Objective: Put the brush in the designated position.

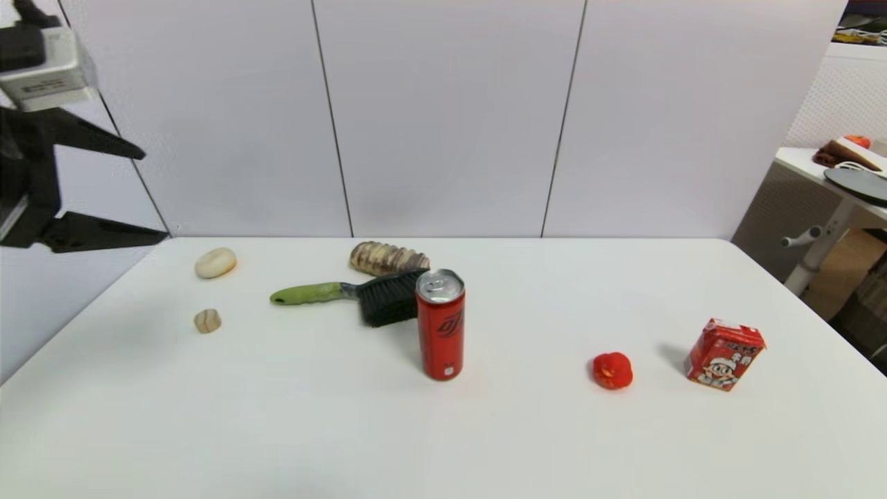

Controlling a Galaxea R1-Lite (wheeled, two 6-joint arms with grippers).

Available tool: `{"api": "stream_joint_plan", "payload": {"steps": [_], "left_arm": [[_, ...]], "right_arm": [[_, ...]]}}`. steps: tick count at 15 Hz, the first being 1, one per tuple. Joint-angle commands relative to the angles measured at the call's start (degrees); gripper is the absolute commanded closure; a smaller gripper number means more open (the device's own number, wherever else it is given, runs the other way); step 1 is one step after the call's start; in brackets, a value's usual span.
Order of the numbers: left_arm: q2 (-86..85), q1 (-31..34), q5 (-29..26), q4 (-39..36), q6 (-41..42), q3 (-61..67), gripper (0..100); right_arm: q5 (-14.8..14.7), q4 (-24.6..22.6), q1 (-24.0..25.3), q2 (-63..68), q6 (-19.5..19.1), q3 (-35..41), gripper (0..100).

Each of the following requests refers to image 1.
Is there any grey brush with green handle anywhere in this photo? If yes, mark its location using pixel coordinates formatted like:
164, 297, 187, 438
269, 269, 431, 329

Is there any pale oval bun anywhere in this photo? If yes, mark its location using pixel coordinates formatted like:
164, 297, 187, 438
194, 247, 238, 280

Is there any brown striped bread roll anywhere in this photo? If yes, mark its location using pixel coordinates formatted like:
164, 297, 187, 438
349, 240, 431, 278

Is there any red soda can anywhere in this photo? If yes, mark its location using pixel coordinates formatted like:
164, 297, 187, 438
415, 268, 466, 381

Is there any red toy tomato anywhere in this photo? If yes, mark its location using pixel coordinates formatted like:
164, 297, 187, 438
592, 351, 634, 390

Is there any red cartoon drink carton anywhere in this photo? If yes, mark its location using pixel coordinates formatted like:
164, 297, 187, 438
685, 317, 767, 393

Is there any white side table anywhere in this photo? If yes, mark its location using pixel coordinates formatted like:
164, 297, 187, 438
773, 147, 887, 299

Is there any brown cardboard box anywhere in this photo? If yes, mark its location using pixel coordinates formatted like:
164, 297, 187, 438
802, 229, 887, 324

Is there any black round disc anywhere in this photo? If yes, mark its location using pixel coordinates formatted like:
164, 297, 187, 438
823, 168, 887, 208

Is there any cluttered shelf with yellow items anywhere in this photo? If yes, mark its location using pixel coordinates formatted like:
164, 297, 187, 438
828, 0, 887, 49

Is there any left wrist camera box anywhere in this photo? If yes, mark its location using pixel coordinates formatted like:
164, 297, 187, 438
0, 26, 100, 112

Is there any white cable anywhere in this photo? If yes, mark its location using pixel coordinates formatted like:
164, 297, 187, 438
835, 161, 887, 180

